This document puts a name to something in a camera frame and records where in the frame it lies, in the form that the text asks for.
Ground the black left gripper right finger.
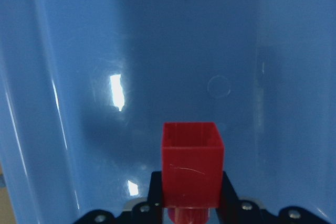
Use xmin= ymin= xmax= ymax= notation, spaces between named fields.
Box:
xmin=216 ymin=171 xmax=239 ymax=224

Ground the red block single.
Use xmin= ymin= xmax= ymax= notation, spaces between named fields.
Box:
xmin=161 ymin=122 xmax=225 ymax=223

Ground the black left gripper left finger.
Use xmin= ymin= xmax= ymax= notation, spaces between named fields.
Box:
xmin=147 ymin=172 xmax=163 ymax=223

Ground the blue plastic tray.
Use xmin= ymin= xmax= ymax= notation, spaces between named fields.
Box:
xmin=1 ymin=0 xmax=335 ymax=223

